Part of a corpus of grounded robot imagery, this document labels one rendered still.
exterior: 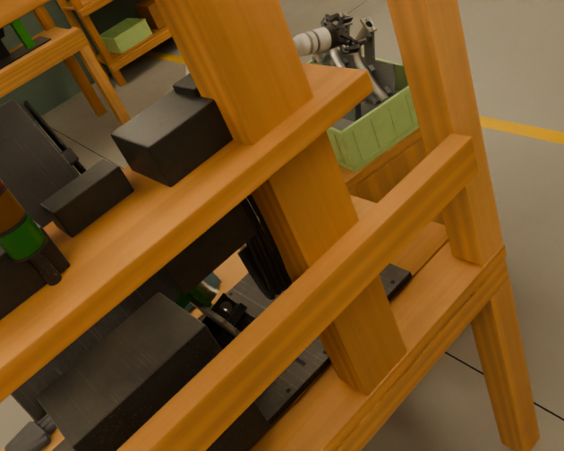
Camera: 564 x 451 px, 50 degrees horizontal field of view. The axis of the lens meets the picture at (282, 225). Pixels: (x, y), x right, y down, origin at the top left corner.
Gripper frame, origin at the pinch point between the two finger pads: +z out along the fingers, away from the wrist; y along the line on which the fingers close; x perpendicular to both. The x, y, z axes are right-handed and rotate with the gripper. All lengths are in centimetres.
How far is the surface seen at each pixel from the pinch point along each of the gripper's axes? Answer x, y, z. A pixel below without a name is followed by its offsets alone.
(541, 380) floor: 35, -133, 17
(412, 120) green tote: 14.3, -32.1, 12.2
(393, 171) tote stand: 26, -44, 2
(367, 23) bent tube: -0.6, 0.9, 4.8
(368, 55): 10.3, -5.0, 7.5
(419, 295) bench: -21, -87, -49
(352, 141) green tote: 16.3, -31.0, -13.9
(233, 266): 20, -53, -72
